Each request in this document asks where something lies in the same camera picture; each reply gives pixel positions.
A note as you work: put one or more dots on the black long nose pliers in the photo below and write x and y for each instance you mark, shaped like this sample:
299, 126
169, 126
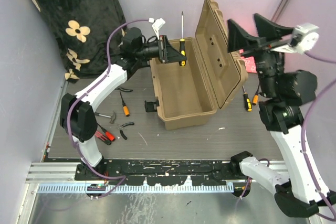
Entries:
121, 89

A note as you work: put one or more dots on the short yellow black screwdriver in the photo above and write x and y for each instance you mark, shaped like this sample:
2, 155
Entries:
247, 102

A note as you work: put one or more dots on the white slotted cable duct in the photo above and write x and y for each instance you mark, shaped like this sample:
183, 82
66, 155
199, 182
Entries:
126, 189

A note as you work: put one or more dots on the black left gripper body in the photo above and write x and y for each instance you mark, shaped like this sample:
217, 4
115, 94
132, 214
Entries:
161, 48

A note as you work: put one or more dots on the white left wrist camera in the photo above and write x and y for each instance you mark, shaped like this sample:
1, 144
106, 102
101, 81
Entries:
157, 24

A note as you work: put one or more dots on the small black pliers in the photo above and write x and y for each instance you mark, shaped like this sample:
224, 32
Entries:
122, 129

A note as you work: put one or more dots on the orange handle screwdriver right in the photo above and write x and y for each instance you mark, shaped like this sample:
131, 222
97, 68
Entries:
256, 96

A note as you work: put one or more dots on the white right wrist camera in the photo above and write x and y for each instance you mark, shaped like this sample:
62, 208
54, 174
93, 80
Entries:
303, 38

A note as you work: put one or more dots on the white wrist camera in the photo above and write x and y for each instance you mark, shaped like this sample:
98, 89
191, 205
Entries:
157, 24
303, 38

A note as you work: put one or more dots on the red utility knife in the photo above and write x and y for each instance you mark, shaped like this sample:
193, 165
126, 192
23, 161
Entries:
103, 138

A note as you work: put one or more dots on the orange handle screwdriver left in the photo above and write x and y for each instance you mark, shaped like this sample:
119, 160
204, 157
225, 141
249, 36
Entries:
125, 108

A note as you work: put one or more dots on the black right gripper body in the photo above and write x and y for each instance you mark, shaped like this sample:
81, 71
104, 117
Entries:
266, 46

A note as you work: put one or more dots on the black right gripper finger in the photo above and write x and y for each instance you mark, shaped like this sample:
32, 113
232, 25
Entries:
238, 38
269, 29

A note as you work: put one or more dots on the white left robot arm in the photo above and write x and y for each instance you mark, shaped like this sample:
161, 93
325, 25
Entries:
78, 111

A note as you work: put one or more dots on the orange handle screwdriver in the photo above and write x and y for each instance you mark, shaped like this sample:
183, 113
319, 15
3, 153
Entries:
125, 108
256, 96

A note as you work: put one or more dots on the tan plastic tool case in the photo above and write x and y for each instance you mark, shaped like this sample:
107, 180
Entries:
191, 95

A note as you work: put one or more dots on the pink printed cloth bag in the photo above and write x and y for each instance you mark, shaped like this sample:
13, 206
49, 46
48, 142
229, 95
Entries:
250, 64

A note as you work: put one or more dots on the long yellow black screwdriver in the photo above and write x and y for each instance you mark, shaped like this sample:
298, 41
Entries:
182, 40

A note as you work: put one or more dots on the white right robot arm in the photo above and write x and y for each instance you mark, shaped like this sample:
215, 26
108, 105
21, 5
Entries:
302, 192

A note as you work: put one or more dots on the small steel claw hammer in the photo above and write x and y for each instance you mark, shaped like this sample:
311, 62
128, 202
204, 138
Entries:
112, 117

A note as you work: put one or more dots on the black floral plush blanket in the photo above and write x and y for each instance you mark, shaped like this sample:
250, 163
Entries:
83, 30

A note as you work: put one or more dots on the red black screwdriver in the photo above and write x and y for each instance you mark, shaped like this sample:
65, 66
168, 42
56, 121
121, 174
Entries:
108, 134

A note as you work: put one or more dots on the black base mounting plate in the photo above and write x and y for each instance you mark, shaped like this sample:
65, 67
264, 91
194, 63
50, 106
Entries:
170, 172

